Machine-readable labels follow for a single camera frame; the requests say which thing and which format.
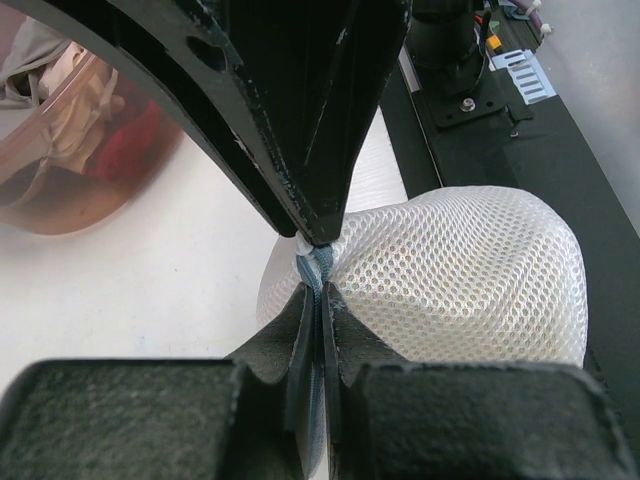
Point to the white mesh laundry bag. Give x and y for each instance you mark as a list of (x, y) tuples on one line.
[(466, 274)]

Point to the pink translucent plastic tub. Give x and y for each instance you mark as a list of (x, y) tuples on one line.
[(47, 199)]

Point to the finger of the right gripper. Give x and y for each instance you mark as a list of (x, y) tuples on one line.
[(180, 55), (304, 80)]

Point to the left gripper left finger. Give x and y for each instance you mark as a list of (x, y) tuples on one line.
[(245, 416)]

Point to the grey bra in tub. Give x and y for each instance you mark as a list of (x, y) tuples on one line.
[(34, 47)]

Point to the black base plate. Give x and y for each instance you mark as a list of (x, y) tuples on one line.
[(538, 148)]

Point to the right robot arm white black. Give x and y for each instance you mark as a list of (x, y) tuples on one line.
[(446, 38)]

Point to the dark red garment in tub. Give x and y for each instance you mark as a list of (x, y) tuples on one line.
[(123, 156)]

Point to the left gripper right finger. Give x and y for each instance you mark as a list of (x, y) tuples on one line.
[(391, 418)]

